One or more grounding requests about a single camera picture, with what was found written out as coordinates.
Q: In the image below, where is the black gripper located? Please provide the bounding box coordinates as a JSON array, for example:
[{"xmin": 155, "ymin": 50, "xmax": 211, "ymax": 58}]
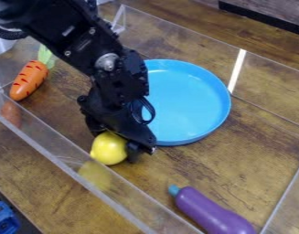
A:
[{"xmin": 76, "ymin": 86, "xmax": 158, "ymax": 164}]

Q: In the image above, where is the yellow toy lemon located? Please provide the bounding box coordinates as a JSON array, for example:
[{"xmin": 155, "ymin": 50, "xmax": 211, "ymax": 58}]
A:
[{"xmin": 90, "ymin": 132, "xmax": 127, "ymax": 165}]

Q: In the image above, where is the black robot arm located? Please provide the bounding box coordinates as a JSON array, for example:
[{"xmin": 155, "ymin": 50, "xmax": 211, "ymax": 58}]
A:
[{"xmin": 0, "ymin": 0, "xmax": 156, "ymax": 163}]

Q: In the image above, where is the blue round tray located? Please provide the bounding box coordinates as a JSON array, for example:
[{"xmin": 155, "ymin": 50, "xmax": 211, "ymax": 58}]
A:
[{"xmin": 146, "ymin": 59, "xmax": 231, "ymax": 146}]

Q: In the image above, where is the orange toy carrot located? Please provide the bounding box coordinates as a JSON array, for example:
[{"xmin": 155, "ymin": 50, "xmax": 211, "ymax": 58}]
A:
[{"xmin": 10, "ymin": 45, "xmax": 56, "ymax": 101}]

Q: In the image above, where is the purple toy eggplant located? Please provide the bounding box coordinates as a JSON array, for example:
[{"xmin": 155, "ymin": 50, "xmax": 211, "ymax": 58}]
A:
[{"xmin": 169, "ymin": 185, "xmax": 257, "ymax": 234}]

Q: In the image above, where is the blue object at corner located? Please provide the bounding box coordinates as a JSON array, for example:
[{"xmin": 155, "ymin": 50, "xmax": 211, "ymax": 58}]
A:
[{"xmin": 0, "ymin": 201, "xmax": 20, "ymax": 234}]

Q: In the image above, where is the clear acrylic enclosure wall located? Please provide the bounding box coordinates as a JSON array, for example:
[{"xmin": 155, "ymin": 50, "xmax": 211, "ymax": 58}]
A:
[{"xmin": 0, "ymin": 0, "xmax": 299, "ymax": 234}]

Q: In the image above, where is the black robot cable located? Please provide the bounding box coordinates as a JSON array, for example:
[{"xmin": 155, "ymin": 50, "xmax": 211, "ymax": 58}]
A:
[{"xmin": 0, "ymin": 22, "xmax": 156, "ymax": 126}]

